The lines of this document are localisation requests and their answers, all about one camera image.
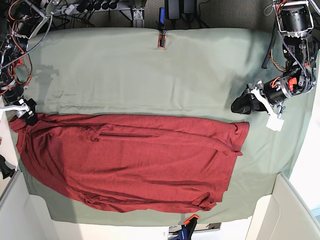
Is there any white power strip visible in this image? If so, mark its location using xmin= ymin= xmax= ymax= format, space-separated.
xmin=54 ymin=0 xmax=133 ymax=16

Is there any white bin right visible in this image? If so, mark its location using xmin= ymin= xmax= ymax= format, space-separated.
xmin=245 ymin=173 xmax=320 ymax=240

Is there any red long-sleeve shirt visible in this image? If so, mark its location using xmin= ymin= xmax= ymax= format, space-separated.
xmin=9 ymin=113 xmax=250 ymax=214

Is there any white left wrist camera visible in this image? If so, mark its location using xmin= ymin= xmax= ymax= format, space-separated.
xmin=266 ymin=116 xmax=285 ymax=132

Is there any black clamp left edge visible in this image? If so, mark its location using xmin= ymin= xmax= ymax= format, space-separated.
xmin=0 ymin=155 xmax=16 ymax=179

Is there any blue clamp bottom edge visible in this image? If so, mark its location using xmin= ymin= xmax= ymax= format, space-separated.
xmin=171 ymin=214 xmax=199 ymax=240

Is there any blue clamp top edge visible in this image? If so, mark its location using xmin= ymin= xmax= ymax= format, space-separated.
xmin=157 ymin=7 xmax=167 ymax=49

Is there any green table cloth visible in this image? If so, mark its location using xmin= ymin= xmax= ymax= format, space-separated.
xmin=24 ymin=28 xmax=318 ymax=224

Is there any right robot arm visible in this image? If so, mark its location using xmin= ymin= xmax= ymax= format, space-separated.
xmin=0 ymin=0 xmax=57 ymax=126

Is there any black power supply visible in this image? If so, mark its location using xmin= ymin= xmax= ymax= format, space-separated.
xmin=164 ymin=0 xmax=197 ymax=20

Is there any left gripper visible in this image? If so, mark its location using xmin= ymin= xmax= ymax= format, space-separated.
xmin=230 ymin=77 xmax=293 ymax=118

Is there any blue clamp edge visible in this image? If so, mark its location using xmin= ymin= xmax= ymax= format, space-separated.
xmin=157 ymin=7 xmax=167 ymax=49
xmin=171 ymin=214 xmax=199 ymax=240

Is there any white bin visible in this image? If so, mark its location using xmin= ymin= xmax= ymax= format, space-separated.
xmin=0 ymin=169 xmax=61 ymax=240
xmin=245 ymin=173 xmax=320 ymax=240

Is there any metal table leg bracket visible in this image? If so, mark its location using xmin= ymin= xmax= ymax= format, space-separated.
xmin=131 ymin=0 xmax=147 ymax=28

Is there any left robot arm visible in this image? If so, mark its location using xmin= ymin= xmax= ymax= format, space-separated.
xmin=230 ymin=0 xmax=320 ymax=119

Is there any white bin left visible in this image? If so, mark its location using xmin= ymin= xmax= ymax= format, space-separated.
xmin=0 ymin=169 xmax=61 ymax=240

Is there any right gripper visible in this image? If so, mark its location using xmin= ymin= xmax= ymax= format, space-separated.
xmin=0 ymin=98 xmax=38 ymax=126

